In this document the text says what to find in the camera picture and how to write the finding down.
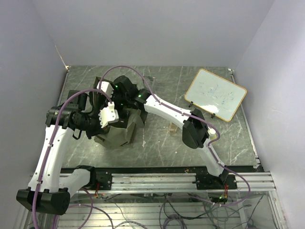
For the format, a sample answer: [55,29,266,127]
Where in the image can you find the olive canvas bag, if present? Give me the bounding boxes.
[94,75,151,149]

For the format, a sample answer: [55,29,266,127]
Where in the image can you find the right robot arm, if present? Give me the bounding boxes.
[112,75,228,189]

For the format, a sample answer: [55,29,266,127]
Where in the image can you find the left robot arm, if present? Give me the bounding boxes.
[16,89,114,215]

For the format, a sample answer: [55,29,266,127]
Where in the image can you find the clear tube with dark label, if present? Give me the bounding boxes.
[144,76,155,87]

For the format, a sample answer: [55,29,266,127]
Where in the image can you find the amber bottle white cap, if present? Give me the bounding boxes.
[168,122,178,135]

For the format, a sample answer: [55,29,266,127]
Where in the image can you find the yellow pump bottle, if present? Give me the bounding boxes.
[208,128,217,140]

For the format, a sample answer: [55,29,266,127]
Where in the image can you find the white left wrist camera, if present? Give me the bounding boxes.
[99,102,119,128]

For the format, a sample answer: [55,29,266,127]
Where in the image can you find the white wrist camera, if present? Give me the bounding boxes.
[99,102,119,128]
[96,81,114,97]

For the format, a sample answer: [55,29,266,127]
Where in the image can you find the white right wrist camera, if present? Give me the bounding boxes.
[96,81,114,97]

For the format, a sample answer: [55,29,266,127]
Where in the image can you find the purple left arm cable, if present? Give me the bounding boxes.
[31,89,114,229]

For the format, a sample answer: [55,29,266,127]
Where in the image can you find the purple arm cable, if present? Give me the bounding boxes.
[99,65,251,208]
[31,89,114,229]

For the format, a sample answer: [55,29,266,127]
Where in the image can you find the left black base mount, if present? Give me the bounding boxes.
[76,165,112,190]

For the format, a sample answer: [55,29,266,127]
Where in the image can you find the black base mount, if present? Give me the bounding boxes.
[76,165,112,190]
[193,170,237,190]

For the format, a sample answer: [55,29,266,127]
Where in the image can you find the aluminium rail frame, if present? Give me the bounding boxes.
[59,171,275,194]

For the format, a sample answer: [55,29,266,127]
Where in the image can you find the small whiteboard yellow frame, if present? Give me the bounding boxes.
[184,69,247,122]

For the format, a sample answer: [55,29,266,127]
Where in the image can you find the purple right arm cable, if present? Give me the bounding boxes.
[99,65,251,208]

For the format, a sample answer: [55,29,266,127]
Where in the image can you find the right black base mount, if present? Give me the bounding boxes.
[193,170,237,190]

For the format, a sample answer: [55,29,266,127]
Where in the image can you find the loose cables under table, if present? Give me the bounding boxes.
[51,188,263,229]

